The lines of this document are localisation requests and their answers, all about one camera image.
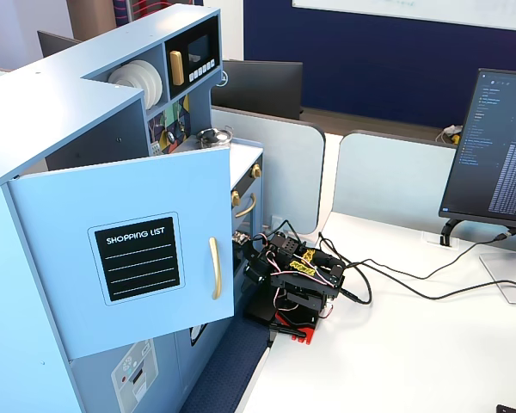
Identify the silver toy pot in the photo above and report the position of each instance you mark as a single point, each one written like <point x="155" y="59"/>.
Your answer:
<point x="215" y="137"/>

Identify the white plate stack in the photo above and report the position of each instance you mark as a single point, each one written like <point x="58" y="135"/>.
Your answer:
<point x="144" y="81"/>

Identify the black monitor back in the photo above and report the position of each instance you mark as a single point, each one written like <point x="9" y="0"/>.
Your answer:
<point x="262" y="88"/>

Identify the gold oven knob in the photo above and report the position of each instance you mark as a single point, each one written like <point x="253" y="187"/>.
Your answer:
<point x="255" y="170"/>
<point x="235" y="198"/>

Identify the black flat device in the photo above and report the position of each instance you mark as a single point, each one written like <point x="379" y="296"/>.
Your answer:
<point x="514" y="409"/>

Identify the blue toy kitchen body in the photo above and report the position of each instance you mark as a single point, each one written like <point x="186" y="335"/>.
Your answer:
<point x="34" y="129"/>

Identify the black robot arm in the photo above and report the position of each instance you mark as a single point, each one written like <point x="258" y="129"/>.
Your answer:
<point x="301" y="275"/>

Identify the yellow white desk clutter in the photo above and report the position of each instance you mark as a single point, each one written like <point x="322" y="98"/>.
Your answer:
<point x="451" y="133"/>

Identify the black toy microwave door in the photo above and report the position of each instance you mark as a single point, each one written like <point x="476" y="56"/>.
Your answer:
<point x="200" y="51"/>

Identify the grey desk divider panel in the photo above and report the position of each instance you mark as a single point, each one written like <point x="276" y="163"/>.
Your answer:
<point x="279" y="172"/>
<point x="391" y="176"/>

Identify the monitor showing code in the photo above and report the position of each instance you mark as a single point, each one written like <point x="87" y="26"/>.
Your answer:
<point x="494" y="150"/>

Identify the blue cabinet door shopping list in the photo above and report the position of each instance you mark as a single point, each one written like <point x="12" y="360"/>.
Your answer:
<point x="155" y="189"/>

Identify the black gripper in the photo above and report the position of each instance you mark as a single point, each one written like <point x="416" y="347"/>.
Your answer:
<point x="250" y="261"/>

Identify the whiteboard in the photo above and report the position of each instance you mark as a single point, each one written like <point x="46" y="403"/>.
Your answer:
<point x="413" y="8"/>

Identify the silver monitor stand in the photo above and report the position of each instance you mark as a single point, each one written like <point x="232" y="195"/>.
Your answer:
<point x="509" y="271"/>

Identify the dark monitor back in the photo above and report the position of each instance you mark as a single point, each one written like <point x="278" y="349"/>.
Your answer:
<point x="56" y="42"/>

